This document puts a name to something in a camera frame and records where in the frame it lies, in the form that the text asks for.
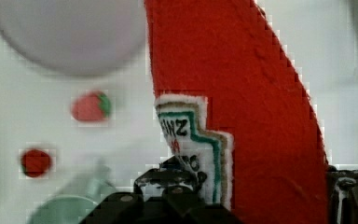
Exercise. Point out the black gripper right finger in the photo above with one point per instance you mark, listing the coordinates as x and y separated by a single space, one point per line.
342 190

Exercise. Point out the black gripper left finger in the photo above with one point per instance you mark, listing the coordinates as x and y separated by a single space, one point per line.
169 194

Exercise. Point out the red plush ketchup bottle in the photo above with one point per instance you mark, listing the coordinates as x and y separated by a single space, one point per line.
234 112

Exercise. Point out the grey round plate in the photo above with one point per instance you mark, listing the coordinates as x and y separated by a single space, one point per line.
74 37

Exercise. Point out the green measuring cup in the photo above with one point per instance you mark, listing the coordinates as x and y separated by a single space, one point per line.
73 202

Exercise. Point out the pink strawberry toy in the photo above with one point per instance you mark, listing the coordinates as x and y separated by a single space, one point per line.
93 106

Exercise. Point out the red green tomato toy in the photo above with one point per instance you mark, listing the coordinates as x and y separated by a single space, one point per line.
35 162

